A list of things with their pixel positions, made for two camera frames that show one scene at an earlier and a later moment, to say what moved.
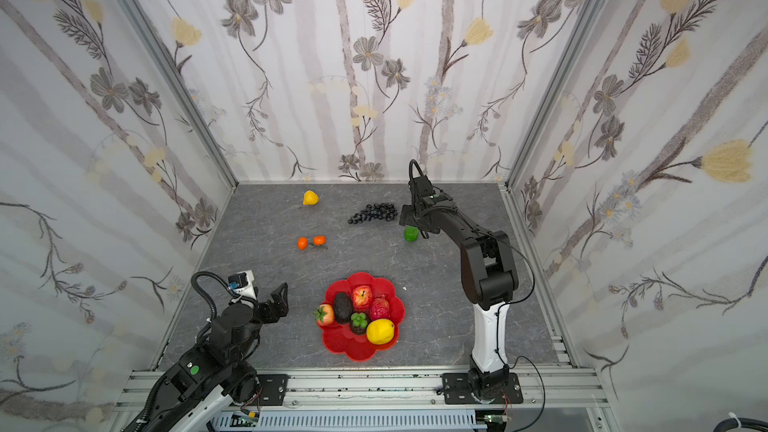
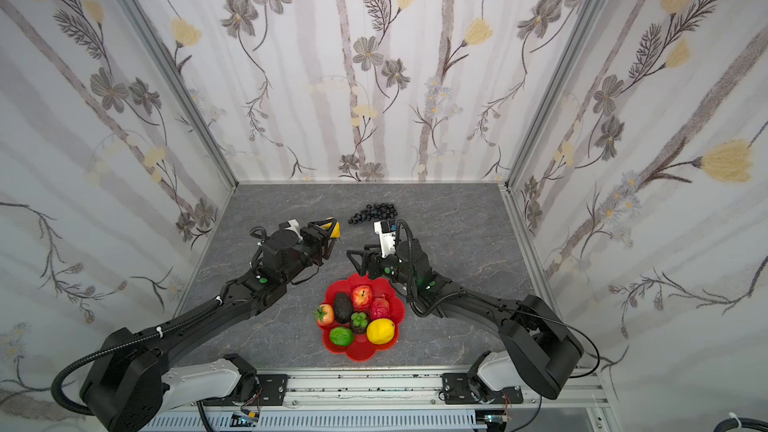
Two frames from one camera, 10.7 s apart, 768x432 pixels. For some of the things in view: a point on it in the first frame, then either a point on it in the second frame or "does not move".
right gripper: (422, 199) -> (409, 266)
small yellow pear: (310, 198) -> (336, 232)
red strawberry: (324, 315) does not move
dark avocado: (343, 307) does not move
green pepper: (411, 233) -> (341, 336)
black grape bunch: (382, 211) does not move
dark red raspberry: (380, 308) does not move
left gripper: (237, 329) -> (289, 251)
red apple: (362, 297) does not move
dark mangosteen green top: (359, 323) does not move
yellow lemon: (380, 331) does not move
